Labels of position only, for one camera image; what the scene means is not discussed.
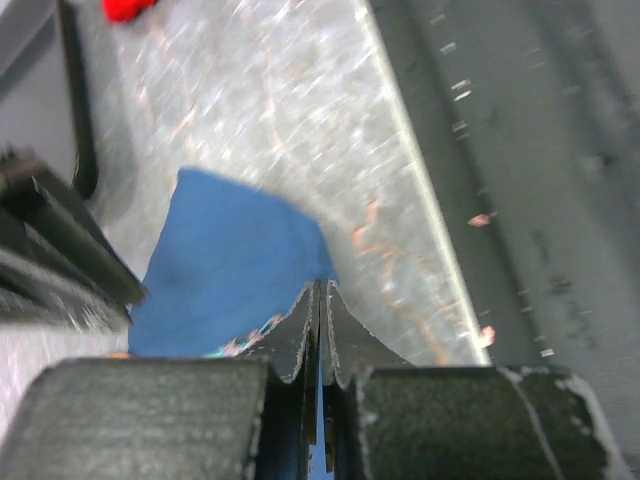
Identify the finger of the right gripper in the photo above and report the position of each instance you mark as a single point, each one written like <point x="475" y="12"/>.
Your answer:
<point x="56" y="263"/>

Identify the blue paper napkin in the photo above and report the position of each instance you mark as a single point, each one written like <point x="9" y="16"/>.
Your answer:
<point x="228" y="258"/>

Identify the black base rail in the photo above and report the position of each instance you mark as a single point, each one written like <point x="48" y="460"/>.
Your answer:
<point x="527" y="117"/>

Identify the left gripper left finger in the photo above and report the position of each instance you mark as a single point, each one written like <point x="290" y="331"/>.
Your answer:
<point x="247" y="417"/>

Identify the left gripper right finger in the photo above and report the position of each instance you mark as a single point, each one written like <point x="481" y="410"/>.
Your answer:
<point x="388" y="419"/>

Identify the black plastic tray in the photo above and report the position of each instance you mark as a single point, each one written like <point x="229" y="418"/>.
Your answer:
<point x="44" y="98"/>

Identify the red folded cloth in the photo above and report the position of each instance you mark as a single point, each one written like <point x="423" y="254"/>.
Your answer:
<point x="123" y="11"/>

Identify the iridescent gold spoon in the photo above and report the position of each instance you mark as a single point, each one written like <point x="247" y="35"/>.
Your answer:
<point x="239" y="345"/>

